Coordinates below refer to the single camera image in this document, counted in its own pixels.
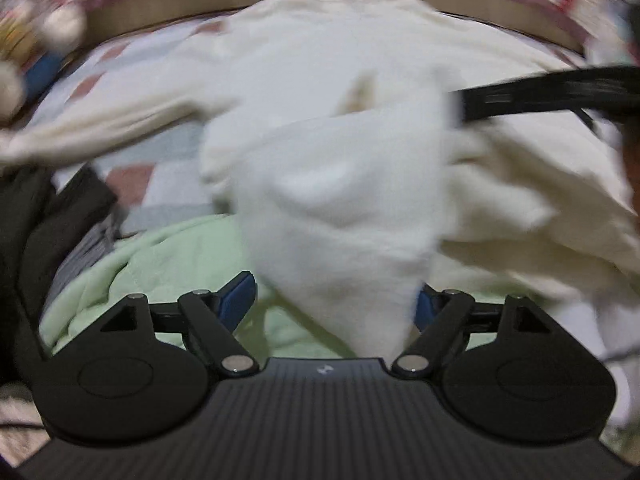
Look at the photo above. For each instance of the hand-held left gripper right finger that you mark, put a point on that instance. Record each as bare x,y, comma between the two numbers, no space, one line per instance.
425,305

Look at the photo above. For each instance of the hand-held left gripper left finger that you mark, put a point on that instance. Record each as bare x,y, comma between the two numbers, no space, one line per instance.
240,300

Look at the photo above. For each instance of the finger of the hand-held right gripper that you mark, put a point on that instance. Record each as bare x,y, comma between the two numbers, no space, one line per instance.
540,92

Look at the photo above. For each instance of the cream white sweater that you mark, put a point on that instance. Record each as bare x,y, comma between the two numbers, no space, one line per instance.
340,200

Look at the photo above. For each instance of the light green garment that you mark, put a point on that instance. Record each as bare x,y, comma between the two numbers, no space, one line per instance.
165,260

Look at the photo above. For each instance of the checked floor mat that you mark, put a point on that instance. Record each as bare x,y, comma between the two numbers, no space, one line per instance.
175,185

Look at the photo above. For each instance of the grey garment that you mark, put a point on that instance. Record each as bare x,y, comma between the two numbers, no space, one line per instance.
85,255

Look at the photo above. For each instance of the dark brown knit garment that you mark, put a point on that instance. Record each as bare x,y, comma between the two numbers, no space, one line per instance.
30,240

